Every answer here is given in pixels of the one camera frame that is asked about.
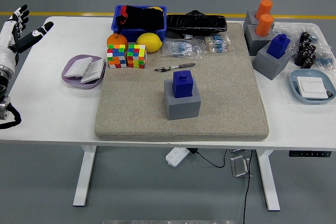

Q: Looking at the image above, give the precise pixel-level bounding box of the orange fruit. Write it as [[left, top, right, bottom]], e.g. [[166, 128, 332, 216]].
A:
[[106, 33, 129, 51]]

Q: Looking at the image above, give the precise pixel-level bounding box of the grey seal holder block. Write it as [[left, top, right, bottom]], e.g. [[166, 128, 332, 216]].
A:
[[163, 79, 202, 121], [243, 10, 275, 35], [252, 40, 293, 80], [244, 23, 275, 57]]

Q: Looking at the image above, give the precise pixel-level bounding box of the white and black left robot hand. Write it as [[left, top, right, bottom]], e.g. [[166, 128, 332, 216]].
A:
[[0, 4, 55, 68]]

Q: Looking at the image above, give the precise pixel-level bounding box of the white power strip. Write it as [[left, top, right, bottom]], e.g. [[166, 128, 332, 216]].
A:
[[165, 147, 190, 167]]

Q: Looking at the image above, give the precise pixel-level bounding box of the black table control panel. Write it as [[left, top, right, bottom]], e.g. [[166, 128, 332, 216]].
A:
[[288, 150, 331, 157]]

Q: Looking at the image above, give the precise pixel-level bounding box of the orange cylinder seal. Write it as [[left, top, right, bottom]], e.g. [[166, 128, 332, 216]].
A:
[[255, 13, 274, 37], [255, 0, 274, 20]]

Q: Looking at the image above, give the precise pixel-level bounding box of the white wall switch plate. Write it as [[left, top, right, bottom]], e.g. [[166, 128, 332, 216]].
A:
[[296, 76, 331, 101], [64, 57, 93, 79], [80, 58, 106, 84]]

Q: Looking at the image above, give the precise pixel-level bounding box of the clear bag of black capacitors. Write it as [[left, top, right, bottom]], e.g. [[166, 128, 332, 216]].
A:
[[272, 22, 332, 70]]

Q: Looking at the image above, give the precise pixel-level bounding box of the light blue oval tray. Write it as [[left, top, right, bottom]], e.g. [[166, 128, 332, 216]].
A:
[[288, 68, 336, 105]]

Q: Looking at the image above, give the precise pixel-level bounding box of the purple oval tray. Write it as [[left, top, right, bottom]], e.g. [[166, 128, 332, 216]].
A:
[[61, 54, 107, 90]]

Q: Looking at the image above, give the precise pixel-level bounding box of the clear bag of brown resistors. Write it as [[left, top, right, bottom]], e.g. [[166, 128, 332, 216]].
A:
[[195, 35, 232, 54]]

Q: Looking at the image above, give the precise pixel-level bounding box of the yellow lemon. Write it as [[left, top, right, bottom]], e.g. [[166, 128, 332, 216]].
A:
[[135, 32, 163, 53]]

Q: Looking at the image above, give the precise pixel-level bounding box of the clear bag of blue components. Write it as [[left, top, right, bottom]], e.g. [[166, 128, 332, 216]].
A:
[[313, 49, 336, 71]]

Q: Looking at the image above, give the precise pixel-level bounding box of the white table leg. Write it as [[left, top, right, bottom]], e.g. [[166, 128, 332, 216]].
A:
[[256, 150, 281, 211], [72, 145, 97, 207]]

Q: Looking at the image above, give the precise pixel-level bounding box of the black plastic-wrapped long object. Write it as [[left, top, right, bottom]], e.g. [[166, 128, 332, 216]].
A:
[[165, 9, 228, 36]]

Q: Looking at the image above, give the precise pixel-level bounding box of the grey-brown table mat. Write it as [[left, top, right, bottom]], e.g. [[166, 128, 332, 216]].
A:
[[94, 22, 270, 142]]

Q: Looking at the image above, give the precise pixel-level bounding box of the clear bag of blue resistors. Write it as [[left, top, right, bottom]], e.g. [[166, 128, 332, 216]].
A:
[[162, 38, 203, 60]]

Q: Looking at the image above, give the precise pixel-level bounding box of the blue plastic bin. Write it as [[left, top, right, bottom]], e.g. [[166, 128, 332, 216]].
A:
[[110, 5, 167, 38]]

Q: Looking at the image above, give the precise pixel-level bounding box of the multicolour puzzle cube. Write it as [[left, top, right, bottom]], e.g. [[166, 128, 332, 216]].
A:
[[127, 44, 147, 69], [107, 44, 127, 69]]

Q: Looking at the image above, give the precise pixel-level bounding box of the blue square seal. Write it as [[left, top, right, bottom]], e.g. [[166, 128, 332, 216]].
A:
[[172, 70, 195, 99], [266, 33, 291, 59]]

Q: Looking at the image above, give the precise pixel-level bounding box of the black cloth with red trim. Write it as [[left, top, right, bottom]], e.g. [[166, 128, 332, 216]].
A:
[[115, 5, 165, 30]]

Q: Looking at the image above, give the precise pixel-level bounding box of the black power cable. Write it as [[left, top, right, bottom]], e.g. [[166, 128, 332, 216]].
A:
[[193, 149, 253, 224]]

